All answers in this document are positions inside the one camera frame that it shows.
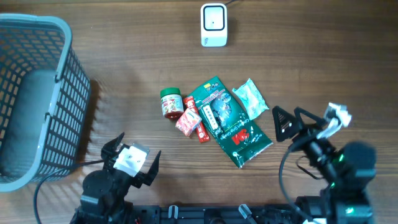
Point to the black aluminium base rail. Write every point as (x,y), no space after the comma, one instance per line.
(266,214)

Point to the green white gum pack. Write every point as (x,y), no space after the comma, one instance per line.
(210,117)

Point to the white barcode scanner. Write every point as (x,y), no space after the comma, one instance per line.
(214,25)

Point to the red Nescafe coffee stick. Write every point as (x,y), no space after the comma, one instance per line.
(201,131)

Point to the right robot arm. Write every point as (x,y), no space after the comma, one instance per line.
(347,172)

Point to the green 3M gloves package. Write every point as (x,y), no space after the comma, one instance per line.
(240,138)

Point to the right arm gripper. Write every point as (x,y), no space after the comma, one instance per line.
(306,133)

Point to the light green wipes packet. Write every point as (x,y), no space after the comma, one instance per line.
(251,99)

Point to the green lid spice jar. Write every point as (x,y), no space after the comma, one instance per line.
(171,103)

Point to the grey plastic shopping basket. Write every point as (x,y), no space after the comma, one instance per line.
(45,94)

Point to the red tissue packet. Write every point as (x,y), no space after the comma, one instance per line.
(188,122)

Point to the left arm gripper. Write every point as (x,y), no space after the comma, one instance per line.
(108,154)

